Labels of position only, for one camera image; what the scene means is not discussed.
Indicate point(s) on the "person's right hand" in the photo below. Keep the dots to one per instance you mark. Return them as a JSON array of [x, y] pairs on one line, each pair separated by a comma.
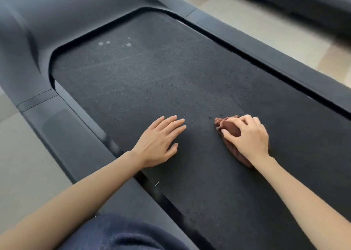
[[252, 140]]

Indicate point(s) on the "person's left hand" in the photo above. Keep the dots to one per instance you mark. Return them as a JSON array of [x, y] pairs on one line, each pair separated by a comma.
[[156, 145]]

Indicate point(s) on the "brown cleaning cloth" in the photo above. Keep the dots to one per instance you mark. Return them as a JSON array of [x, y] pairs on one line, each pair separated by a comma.
[[229, 127]]

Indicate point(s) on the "grey treadmill with red label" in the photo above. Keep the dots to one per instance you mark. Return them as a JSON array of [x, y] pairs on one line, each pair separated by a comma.
[[137, 80]]

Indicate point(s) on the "stained grey treadmill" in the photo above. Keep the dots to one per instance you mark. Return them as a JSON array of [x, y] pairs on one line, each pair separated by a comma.
[[301, 0]]

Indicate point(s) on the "person's left forearm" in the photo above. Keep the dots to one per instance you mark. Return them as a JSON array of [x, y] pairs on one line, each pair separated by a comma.
[[63, 203]]

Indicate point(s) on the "person's right forearm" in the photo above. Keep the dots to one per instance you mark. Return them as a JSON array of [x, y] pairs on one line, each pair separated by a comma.
[[310, 203]]

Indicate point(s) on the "person's dark blue trousers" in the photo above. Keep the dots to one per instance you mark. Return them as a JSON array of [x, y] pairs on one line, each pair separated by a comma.
[[123, 233]]

